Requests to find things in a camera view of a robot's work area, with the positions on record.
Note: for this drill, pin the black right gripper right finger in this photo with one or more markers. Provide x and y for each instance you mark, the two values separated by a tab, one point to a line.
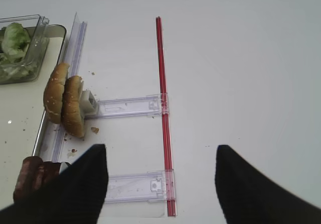
248	196

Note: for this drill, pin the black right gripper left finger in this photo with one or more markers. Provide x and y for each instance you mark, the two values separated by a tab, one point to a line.
76	195

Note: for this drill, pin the rear dark meat patty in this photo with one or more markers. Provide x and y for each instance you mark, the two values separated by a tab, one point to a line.
46	172

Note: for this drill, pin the front brown meat patty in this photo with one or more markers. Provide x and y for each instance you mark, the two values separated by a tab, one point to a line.
30	177

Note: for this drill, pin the green lettuce leaves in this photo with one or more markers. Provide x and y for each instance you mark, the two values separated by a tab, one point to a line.
15	41

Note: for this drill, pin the white patty pusher block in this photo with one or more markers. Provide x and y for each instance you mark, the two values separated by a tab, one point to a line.
63	166

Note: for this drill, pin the rear browned top bun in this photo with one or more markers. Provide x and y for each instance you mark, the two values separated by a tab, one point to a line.
72	115

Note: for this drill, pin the browned bun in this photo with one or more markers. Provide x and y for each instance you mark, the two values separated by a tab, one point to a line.
53	93
72	115

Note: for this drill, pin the right lower clear crossbar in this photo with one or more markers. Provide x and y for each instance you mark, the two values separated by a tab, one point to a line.
150	187

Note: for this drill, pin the clear crossbar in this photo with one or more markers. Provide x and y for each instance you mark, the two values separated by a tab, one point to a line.
150	187
129	107

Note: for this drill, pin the white bun pusher block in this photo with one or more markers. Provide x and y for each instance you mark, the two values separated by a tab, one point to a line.
88	103

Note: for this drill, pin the white rectangular metal tray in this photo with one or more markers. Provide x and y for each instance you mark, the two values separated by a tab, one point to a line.
22	106

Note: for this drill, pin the front browned top bun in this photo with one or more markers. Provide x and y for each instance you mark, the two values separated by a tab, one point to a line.
53	93

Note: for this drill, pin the right upper clear crossbar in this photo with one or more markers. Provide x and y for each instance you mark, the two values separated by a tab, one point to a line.
129	107

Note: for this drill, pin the clear plastic salad container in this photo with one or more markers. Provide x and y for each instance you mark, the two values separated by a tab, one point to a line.
36	26

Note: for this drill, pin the right red strip rail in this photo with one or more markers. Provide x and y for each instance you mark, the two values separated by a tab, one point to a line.
171	202

